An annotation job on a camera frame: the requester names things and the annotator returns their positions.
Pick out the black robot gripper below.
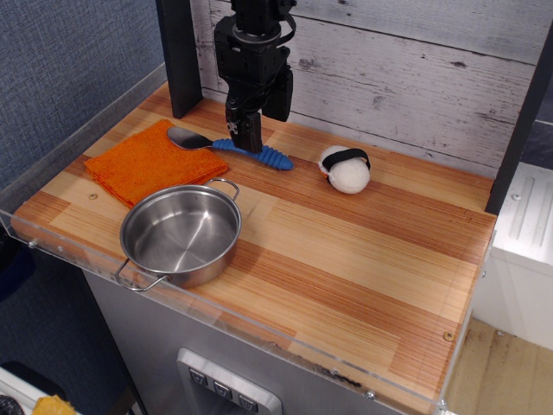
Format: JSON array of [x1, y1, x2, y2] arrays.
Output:
[[214, 16, 293, 153]]

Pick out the white plush ball toy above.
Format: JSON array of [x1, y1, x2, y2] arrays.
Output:
[[318, 145, 371, 195]]

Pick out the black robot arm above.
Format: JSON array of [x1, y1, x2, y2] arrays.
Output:
[[214, 1, 296, 154]]

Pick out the orange folded cloth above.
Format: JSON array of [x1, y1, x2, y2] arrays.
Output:
[[85, 119, 228, 208]]

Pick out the stainless steel pot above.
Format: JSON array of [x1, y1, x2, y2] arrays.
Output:
[[115, 177, 242, 291]]

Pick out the grey cabinet with buttons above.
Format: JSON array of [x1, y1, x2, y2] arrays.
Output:
[[86, 272, 436, 414]]

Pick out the white side cabinet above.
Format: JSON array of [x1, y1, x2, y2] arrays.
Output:
[[473, 163, 552, 349]]

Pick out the yellow object at corner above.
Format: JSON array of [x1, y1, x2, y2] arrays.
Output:
[[32, 395, 77, 415]]

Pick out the blue handled metal spoon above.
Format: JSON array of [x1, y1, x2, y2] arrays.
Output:
[[167, 126, 294, 171]]

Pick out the dark left vertical post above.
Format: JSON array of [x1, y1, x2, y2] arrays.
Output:
[[156, 0, 203, 118]]

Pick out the dark vertical post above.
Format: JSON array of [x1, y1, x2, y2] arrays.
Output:
[[485, 27, 552, 215], [156, 0, 203, 118]]

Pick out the dark right vertical post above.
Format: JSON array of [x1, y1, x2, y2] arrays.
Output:
[[485, 27, 552, 215]]

